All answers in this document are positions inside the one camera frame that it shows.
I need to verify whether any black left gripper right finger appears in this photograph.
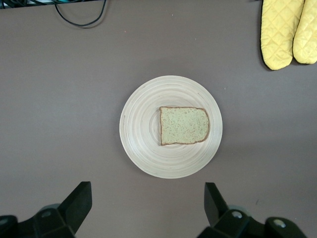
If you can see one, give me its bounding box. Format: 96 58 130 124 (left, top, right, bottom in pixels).
198 182 309 238

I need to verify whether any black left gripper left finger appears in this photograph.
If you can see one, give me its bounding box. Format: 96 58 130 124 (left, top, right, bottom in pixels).
0 181 93 238

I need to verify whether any round wooden plate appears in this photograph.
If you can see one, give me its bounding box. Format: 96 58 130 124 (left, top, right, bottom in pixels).
119 75 223 179

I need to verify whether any slice of toast bread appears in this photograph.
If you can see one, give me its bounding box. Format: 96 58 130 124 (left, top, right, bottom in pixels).
158 106 211 146

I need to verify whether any brown table cover sheet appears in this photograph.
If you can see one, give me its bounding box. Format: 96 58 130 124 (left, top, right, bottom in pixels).
0 0 317 238

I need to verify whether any yellow quilted oven mitt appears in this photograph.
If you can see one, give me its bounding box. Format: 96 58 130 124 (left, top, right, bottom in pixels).
260 0 306 71
293 0 317 65

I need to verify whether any thin black looped cable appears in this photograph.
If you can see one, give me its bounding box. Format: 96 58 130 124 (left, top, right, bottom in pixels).
54 0 107 27

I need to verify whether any bundle of black cables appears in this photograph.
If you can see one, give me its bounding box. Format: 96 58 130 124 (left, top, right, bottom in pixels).
0 0 70 9

